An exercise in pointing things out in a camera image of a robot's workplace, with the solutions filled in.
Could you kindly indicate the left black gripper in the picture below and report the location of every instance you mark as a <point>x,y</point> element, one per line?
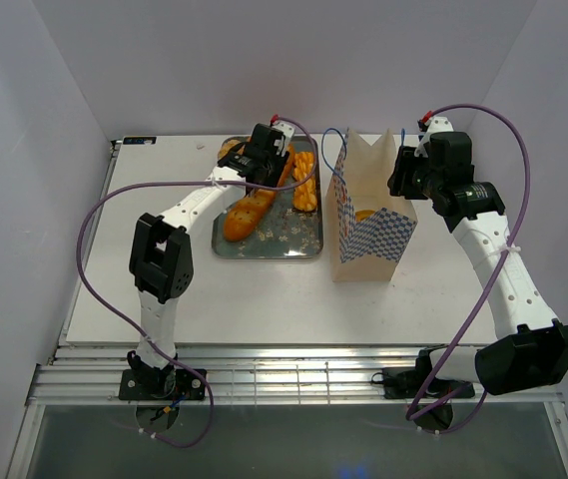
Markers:
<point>272,182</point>

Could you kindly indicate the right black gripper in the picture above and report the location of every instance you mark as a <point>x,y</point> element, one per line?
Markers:
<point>399,184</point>

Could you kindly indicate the long baguette bread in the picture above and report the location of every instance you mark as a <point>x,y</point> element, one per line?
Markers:
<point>246,214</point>

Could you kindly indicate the ring donut bread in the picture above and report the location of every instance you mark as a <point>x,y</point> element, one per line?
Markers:
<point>362,215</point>

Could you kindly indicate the blue checkered paper bag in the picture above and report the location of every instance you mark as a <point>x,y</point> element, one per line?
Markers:
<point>370,250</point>

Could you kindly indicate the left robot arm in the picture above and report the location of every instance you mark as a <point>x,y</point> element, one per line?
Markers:
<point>161,259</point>

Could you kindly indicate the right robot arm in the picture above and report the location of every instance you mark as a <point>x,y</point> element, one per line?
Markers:
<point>531,346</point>

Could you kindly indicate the sugared round cake bread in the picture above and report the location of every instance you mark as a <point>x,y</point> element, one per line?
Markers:
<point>227,146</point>

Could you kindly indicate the twisted orange pastry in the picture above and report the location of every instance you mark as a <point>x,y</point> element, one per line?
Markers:
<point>304,196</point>

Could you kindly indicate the metal baking tray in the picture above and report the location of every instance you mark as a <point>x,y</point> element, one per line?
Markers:
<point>283,232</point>

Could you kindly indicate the left logo sticker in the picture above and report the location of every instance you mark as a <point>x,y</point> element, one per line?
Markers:
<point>139,141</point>

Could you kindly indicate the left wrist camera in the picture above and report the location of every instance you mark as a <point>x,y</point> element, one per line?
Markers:
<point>286,130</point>

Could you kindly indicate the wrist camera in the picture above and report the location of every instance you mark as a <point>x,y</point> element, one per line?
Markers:
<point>286,130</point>
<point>431,124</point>

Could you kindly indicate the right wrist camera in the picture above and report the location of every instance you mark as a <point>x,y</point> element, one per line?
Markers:
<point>431,124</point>

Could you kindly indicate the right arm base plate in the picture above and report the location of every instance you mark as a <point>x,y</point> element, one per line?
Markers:
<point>404,383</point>

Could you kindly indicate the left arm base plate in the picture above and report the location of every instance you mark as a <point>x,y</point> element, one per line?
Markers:
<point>179,383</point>

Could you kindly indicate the aluminium frame rail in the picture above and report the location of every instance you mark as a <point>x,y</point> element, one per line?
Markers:
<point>249,376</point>

